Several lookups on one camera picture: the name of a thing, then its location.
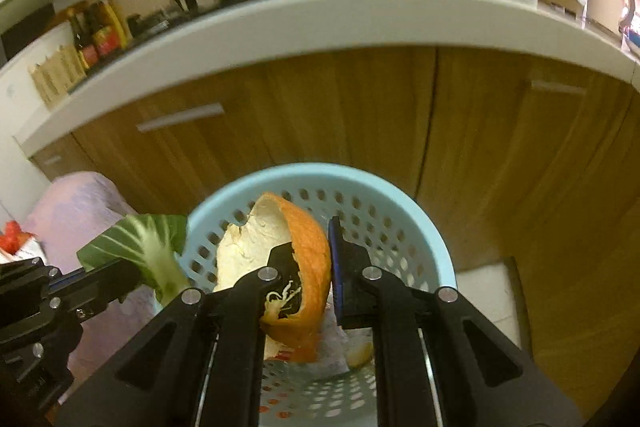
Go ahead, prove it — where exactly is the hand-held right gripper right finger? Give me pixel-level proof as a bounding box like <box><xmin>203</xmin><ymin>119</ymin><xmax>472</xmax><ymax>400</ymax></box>
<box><xmin>327</xmin><ymin>216</ymin><xmax>587</xmax><ymax>427</ymax></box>

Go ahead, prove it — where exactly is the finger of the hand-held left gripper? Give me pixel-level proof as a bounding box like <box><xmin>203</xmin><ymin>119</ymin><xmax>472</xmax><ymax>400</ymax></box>
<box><xmin>46</xmin><ymin>258</ymin><xmax>143</xmax><ymax>289</ymax></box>
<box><xmin>49</xmin><ymin>274</ymin><xmax>145</xmax><ymax>320</ymax></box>

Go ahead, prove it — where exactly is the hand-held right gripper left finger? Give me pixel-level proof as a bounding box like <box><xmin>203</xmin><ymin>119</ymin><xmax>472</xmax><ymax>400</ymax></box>
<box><xmin>52</xmin><ymin>243</ymin><xmax>301</xmax><ymax>427</ymax></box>

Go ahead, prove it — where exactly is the green vegetable leaf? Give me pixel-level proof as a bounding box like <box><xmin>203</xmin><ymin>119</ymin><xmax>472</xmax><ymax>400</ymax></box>
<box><xmin>76</xmin><ymin>214</ymin><xmax>191</xmax><ymax>308</ymax></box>

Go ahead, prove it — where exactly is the white dotted wrapper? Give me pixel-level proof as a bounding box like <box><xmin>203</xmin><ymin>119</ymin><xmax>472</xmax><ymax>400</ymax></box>
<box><xmin>304</xmin><ymin>307</ymin><xmax>352</xmax><ymax>379</ymax></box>

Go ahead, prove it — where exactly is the light blue plastic basket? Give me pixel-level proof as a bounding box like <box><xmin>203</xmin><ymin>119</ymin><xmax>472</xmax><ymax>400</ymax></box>
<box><xmin>155</xmin><ymin>162</ymin><xmax>457</xmax><ymax>427</ymax></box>

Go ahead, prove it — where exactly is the red plastic bag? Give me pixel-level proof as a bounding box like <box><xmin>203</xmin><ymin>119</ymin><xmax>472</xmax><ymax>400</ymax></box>
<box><xmin>0</xmin><ymin>219</ymin><xmax>39</xmax><ymax>256</ymax></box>

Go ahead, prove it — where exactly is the wooden kitchen counter cabinet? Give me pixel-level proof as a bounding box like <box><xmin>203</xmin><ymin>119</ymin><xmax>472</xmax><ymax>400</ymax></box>
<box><xmin>12</xmin><ymin>0</ymin><xmax>640</xmax><ymax>360</ymax></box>

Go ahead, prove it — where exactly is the beige utensil basket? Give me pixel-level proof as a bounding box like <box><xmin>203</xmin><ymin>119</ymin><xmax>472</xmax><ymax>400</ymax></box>
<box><xmin>27</xmin><ymin>44</ymin><xmax>89</xmax><ymax>108</ymax></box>

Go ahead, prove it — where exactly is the slim dark sauce bottle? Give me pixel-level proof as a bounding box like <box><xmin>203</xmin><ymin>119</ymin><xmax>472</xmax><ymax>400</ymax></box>
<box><xmin>67</xmin><ymin>9</ymin><xmax>99</xmax><ymax>73</ymax></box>

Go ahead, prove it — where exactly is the large dark sauce bottle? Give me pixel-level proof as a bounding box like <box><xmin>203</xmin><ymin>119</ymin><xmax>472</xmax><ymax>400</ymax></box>
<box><xmin>87</xmin><ymin>0</ymin><xmax>124</xmax><ymax>60</ymax></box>

